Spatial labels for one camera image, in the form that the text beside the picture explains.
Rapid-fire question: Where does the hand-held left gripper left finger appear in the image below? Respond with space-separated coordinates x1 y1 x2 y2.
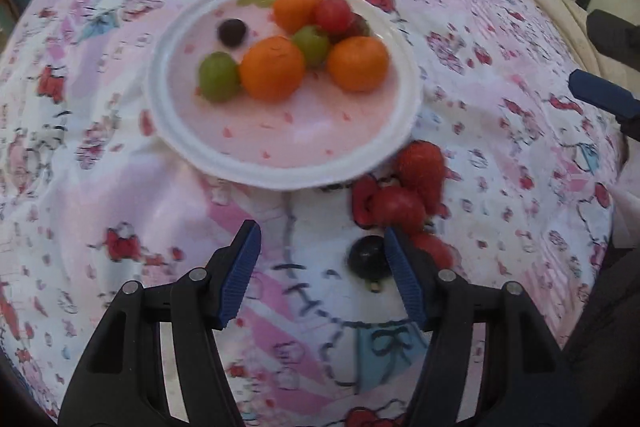
57 219 263 427

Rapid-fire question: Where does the orange mandarin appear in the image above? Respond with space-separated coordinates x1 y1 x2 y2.
273 0 322 34
327 36 390 94
239 35 307 102

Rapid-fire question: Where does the red cherry tomato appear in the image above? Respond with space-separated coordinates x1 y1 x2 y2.
314 0 353 32
370 185 427 235
410 232 456 270

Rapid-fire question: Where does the pink strawberry-print plate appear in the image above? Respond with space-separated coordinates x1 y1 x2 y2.
148 0 420 190

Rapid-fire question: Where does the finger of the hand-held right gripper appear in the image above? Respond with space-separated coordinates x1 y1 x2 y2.
586 9 640 64
569 69 640 124

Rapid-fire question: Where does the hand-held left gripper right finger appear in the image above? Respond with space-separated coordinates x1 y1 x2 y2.
384 227 583 427

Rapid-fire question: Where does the dark purple grape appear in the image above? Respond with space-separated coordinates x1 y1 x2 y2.
217 18 247 46
347 235 393 282

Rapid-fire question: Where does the green grape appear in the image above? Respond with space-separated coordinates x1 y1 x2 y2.
291 26 331 68
198 52 241 102

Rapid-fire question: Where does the pink cartoon printed blanket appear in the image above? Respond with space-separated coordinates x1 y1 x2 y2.
0 0 631 427

